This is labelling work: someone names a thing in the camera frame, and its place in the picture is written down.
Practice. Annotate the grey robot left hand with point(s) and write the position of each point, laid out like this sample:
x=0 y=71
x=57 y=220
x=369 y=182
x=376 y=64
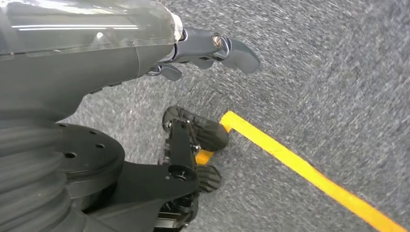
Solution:
x=80 y=64

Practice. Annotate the black ribbed wheel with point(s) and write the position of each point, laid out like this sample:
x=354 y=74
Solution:
x=209 y=179
x=208 y=134

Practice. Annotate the yellow floor tape square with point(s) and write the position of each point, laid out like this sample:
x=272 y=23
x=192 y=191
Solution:
x=288 y=157

